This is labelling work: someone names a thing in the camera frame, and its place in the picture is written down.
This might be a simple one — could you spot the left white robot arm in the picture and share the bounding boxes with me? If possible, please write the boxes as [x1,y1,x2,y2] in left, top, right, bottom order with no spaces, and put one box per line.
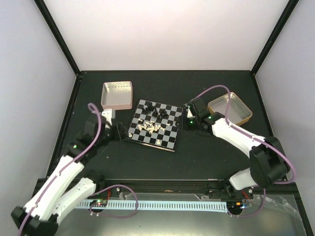
[11,115,127,236]

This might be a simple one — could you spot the pile of black chess pieces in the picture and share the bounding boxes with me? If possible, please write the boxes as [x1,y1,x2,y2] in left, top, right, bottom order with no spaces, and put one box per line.
[142,102,168,119]

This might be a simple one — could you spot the gold rectangular tin lid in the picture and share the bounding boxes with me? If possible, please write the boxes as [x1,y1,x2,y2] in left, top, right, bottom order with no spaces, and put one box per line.
[208,92,252,126]

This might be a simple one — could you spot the pile of white chess pieces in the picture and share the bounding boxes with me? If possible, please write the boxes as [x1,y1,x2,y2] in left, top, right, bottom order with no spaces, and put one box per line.
[136,118,170,134]

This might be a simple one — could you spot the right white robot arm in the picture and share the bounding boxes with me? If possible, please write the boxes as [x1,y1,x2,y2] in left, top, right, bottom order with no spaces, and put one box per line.
[176,108,293,198]

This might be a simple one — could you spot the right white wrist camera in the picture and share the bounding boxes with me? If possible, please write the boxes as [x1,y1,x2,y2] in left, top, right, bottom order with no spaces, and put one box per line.
[185,97,207,118]

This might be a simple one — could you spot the pale blue cable duct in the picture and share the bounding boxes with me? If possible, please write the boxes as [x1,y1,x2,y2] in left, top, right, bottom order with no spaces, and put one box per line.
[75,199,227,213]

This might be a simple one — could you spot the black frame post right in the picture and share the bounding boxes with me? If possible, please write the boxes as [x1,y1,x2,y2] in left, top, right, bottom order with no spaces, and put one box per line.
[251,0,299,75]

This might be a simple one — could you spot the small circuit board right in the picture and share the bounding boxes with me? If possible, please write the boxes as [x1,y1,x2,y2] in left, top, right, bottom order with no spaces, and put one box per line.
[227,202,252,210]

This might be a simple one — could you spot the black frame post left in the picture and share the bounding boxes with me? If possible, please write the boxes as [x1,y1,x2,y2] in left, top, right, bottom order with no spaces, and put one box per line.
[34,0,80,76]

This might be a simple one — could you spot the small circuit board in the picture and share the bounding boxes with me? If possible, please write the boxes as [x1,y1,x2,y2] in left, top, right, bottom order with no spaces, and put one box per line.
[90,199,107,207]
[227,202,252,210]

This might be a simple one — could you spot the small circuit board left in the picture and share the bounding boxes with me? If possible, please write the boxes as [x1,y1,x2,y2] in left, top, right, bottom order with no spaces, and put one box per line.
[90,199,107,207]

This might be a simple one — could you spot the pink square tin box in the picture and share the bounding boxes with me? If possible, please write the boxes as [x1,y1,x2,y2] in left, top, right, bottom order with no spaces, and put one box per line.
[101,81,133,110]

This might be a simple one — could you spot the black frame post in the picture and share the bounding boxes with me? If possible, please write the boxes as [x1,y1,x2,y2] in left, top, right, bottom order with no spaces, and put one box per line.
[34,0,80,76]
[251,0,299,75]

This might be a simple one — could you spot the black mounting rail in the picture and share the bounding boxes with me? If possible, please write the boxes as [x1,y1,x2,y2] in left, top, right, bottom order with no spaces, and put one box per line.
[36,178,298,197]

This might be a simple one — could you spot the black and silver chessboard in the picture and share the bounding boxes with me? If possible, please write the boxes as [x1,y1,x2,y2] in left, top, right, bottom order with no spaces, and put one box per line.
[125,99,183,152]

